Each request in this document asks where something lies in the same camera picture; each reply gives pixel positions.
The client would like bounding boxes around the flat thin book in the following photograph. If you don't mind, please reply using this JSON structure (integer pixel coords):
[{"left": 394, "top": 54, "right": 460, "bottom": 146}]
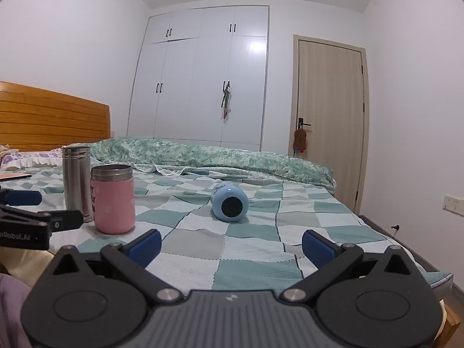
[{"left": 0, "top": 172, "right": 33, "bottom": 182}]

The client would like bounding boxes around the pink cup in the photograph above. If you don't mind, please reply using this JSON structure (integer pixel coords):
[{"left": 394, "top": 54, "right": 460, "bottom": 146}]
[{"left": 89, "top": 164, "right": 137, "bottom": 235}]

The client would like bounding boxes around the brown hanging bag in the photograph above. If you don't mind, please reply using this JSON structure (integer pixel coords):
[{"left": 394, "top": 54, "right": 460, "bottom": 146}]
[{"left": 292, "top": 128, "right": 309, "bottom": 152}]

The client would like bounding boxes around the beige cloth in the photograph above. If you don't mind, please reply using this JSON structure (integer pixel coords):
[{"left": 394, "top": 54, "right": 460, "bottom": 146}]
[{"left": 0, "top": 248, "right": 56, "bottom": 288}]

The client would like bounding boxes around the light blue bottle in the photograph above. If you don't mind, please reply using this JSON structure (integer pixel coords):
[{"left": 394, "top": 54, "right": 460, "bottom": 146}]
[{"left": 211, "top": 182, "right": 249, "bottom": 224}]

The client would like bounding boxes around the checkered bed sheet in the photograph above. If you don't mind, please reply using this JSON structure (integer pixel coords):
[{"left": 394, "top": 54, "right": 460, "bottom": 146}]
[{"left": 0, "top": 159, "right": 454, "bottom": 300}]

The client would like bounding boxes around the stainless steel thermos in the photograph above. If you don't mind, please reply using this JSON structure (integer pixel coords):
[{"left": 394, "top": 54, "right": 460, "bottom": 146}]
[{"left": 61, "top": 145, "right": 94, "bottom": 224}]

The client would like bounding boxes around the wooden headboard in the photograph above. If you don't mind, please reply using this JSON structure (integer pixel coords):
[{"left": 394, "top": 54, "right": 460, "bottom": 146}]
[{"left": 0, "top": 81, "right": 111, "bottom": 152}]

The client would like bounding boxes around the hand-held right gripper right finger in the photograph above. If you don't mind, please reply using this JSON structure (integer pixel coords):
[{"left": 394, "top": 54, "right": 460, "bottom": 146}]
[{"left": 281, "top": 229, "right": 426, "bottom": 303}]

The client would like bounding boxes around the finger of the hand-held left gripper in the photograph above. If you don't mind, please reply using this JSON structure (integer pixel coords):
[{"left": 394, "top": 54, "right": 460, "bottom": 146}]
[
  {"left": 0, "top": 188, "right": 43, "bottom": 207},
  {"left": 0, "top": 204, "right": 85, "bottom": 232}
]

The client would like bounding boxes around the light wooden door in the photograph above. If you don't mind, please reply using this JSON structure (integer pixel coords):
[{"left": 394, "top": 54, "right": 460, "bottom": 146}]
[{"left": 292, "top": 34, "right": 370, "bottom": 215}]

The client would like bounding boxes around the purple floral pillow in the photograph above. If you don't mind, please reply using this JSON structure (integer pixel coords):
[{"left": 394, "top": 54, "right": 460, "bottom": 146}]
[{"left": 0, "top": 144, "right": 66, "bottom": 170}]

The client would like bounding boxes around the white wardrobe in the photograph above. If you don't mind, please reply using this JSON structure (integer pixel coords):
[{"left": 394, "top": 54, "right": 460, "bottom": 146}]
[{"left": 126, "top": 5, "right": 270, "bottom": 153}]

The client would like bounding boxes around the purple clothing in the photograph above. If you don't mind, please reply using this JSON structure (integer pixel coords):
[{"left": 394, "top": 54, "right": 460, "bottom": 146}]
[{"left": 0, "top": 273, "right": 35, "bottom": 348}]

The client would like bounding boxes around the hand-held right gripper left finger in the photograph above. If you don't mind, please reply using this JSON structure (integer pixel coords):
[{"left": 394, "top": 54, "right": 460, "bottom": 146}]
[{"left": 43, "top": 229, "right": 184, "bottom": 303}]

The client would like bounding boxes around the wooden bed frame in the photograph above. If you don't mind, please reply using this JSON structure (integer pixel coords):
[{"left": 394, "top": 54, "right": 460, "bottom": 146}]
[{"left": 437, "top": 297, "right": 464, "bottom": 348}]

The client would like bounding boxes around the green floral quilt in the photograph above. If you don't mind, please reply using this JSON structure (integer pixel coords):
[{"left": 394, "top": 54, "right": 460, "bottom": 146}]
[{"left": 89, "top": 137, "right": 335, "bottom": 190}]

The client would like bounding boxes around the white wall socket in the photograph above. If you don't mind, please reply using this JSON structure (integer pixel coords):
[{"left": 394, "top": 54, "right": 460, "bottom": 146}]
[{"left": 442, "top": 195, "right": 464, "bottom": 219}]

